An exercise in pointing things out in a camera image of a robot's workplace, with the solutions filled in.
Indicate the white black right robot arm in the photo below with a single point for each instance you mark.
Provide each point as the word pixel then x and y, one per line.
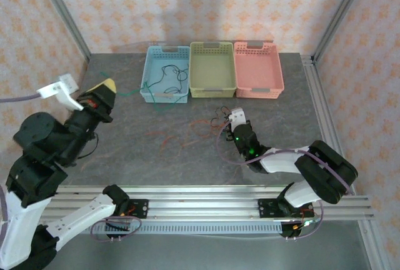
pixel 325 170

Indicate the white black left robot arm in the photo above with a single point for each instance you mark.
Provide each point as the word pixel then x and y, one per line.
pixel 81 217

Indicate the blue plastic basket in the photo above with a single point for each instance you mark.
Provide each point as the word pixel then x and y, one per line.
pixel 170 81

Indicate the pink plastic basket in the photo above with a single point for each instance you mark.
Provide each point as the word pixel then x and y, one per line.
pixel 259 70

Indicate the pale green plastic basket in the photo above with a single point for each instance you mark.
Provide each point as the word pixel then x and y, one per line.
pixel 212 70

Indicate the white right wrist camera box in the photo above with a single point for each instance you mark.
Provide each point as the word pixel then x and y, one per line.
pixel 237 116

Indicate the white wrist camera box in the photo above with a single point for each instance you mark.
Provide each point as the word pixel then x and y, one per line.
pixel 237 116
pixel 62 85

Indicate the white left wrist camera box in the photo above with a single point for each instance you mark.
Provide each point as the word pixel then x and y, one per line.
pixel 62 85

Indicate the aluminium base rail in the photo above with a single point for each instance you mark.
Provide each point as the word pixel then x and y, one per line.
pixel 203 204

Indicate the aluminium frame post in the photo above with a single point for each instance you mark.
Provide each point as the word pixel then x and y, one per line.
pixel 63 10
pixel 342 10

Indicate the aluminium side rail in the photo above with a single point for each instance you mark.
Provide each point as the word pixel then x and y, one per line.
pixel 320 95

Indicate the aluminium frame leg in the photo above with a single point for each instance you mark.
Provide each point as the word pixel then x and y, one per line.
pixel 370 245

